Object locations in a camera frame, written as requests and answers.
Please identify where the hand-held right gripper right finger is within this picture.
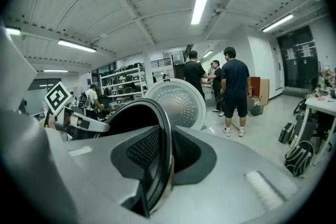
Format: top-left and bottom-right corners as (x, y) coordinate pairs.
(152, 125), (299, 224)

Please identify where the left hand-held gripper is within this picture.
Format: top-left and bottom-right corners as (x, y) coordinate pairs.
(44, 81), (111, 140)

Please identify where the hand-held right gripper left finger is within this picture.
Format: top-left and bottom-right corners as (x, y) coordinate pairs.
(65, 125), (162, 206)

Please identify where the dark metal pot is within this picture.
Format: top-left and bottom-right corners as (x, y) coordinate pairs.
(103, 98), (175, 215)

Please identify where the navy blue rice cooker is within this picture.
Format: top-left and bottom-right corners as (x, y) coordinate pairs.
(144, 78), (208, 131)

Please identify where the person's left forearm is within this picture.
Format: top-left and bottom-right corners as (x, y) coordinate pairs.
(43, 110), (57, 130)

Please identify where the white metal shelving unit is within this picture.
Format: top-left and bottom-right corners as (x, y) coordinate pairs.
(99, 62), (148, 103)

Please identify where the black and white backpack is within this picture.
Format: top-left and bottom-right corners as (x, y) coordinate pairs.
(284, 140), (314, 178)

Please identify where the black equipment case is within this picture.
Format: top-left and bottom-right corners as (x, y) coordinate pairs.
(278, 121), (296, 145)

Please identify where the black stair railing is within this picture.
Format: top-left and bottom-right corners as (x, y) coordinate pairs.
(150, 58), (172, 69)

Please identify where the red and brown cardboard box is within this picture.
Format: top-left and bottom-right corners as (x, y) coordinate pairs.
(249, 76), (270, 106)

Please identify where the white desk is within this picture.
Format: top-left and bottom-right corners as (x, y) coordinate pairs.
(299, 96), (336, 166)

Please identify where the dark double door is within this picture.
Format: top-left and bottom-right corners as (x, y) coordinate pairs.
(276, 25), (316, 89)

